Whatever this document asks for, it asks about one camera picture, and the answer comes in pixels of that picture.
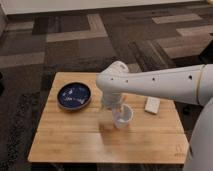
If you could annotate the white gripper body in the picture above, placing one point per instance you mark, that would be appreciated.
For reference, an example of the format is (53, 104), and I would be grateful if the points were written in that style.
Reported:
(111, 101)

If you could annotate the wooden table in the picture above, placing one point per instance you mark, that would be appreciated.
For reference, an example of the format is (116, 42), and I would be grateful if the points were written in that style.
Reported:
(89, 135)

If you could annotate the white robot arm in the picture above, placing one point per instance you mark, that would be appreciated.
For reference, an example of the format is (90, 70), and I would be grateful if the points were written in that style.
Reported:
(192, 85)

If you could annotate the white rectangular block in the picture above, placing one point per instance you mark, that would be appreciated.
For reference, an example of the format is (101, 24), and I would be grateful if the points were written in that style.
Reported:
(152, 105)

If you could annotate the white ceramic cup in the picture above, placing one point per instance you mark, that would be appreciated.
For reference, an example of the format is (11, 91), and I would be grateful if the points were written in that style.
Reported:
(122, 116)

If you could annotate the dark blue ceramic bowl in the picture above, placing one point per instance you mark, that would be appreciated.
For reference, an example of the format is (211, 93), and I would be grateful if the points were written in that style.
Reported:
(74, 96)

